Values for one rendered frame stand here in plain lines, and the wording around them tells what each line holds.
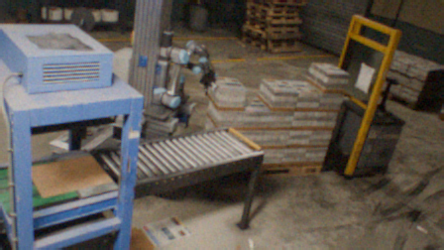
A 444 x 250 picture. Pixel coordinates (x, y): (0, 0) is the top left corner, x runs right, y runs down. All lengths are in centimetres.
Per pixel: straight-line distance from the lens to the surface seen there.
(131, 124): 238
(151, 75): 404
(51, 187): 288
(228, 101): 417
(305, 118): 470
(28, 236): 253
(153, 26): 392
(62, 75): 232
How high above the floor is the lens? 243
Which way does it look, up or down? 24 degrees down
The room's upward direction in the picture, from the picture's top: 11 degrees clockwise
